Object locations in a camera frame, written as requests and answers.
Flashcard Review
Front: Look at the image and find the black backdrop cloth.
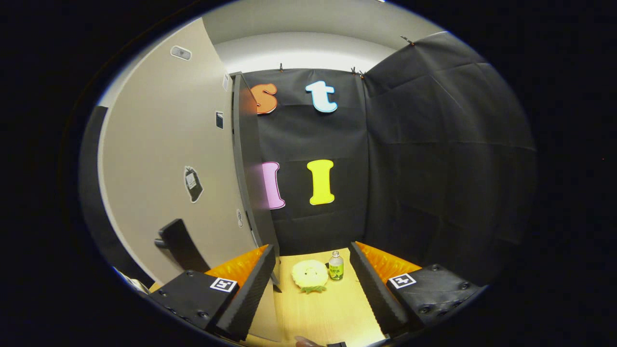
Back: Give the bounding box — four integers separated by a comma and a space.
241, 31, 538, 290

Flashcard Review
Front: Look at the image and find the beige shoe cabinet door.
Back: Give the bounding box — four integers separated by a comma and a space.
80, 18, 261, 290

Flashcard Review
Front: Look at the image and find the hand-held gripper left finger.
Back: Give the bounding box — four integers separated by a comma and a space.
147, 244, 277, 342

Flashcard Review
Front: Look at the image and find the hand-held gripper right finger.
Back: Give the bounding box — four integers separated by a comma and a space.
348, 241, 485, 338

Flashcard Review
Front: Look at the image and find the green drink bottle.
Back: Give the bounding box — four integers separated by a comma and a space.
328, 251, 345, 281

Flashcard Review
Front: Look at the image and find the yellow plush toy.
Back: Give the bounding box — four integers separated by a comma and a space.
291, 260, 329, 294

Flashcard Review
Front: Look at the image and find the black cabinet door handle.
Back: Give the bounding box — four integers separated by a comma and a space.
154, 218, 211, 273

